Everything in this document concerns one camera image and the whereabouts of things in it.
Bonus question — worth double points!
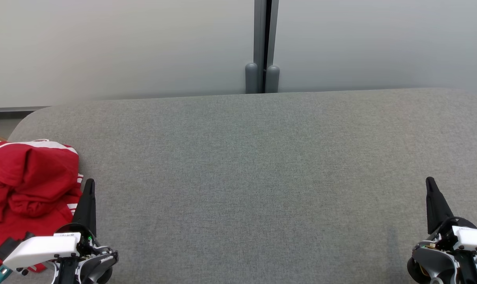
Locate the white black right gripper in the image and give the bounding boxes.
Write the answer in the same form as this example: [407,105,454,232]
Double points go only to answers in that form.
[426,177,477,255]

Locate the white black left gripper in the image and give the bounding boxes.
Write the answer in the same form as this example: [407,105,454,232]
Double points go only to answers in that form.
[3,178,98,271]

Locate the red shorts with white stripe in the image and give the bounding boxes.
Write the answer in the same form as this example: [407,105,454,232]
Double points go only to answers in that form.
[0,139,80,218]

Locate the red jersey with white trim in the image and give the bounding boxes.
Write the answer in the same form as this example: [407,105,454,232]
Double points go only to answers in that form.
[0,174,84,275]

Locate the grey partition post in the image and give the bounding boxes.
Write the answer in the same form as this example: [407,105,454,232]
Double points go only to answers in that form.
[265,0,280,93]
[245,0,267,94]

